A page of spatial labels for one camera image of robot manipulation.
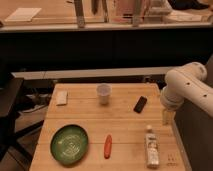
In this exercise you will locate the beige pusher tool tip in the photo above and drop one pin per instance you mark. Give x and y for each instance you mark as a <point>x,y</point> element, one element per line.
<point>167,116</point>

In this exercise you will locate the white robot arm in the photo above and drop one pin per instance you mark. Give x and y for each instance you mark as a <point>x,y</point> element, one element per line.
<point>186,82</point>

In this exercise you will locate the clear plastic bottle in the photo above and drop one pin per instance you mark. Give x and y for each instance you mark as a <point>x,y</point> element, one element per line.
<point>151,146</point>

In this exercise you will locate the orange carrot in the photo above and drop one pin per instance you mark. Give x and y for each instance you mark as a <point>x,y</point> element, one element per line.
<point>108,147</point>

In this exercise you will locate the white sponge block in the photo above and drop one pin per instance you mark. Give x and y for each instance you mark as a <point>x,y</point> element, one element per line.
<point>61,98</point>

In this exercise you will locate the black chair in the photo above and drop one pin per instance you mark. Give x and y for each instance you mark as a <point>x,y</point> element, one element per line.
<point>9,96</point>

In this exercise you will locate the white paper sheet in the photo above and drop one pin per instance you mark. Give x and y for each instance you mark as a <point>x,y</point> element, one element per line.
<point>23,15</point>

